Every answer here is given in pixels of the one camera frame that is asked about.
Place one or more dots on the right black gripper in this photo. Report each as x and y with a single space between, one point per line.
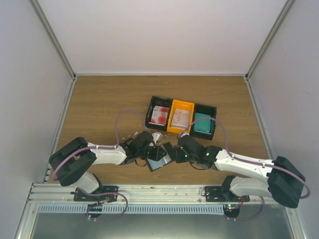
179 159

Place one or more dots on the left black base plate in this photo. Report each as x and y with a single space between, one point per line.
79 196

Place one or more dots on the aluminium rail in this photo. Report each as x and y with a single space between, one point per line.
135 194

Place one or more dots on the teal card stack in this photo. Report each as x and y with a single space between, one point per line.
204 125

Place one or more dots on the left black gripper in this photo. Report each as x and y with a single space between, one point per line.
159 151

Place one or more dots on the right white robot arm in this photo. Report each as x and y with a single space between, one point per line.
278 179

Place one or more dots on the black leather card holder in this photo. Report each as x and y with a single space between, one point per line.
161 156

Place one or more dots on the right frame post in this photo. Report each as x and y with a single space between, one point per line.
270 36

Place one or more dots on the orange card bin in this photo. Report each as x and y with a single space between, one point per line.
178 104

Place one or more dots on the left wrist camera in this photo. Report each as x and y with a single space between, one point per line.
157 137

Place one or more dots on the frame post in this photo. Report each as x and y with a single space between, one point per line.
45 23
270 36

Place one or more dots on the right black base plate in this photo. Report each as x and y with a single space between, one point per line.
219 194

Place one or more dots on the right black card bin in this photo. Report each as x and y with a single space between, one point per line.
208 110

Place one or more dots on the left black card bin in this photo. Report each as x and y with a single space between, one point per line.
157 101

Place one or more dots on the left frame post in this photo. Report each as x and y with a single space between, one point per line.
45 23

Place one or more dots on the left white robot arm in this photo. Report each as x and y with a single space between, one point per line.
71 163

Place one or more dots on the grey slotted cable duct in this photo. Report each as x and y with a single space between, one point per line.
133 209

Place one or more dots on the red card stack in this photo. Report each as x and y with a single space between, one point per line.
159 115

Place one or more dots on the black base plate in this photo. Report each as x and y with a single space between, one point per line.
79 196
219 194

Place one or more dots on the black card bin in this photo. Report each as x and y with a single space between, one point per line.
208 110
157 101

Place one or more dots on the white VIP card stack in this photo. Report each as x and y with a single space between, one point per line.
180 119

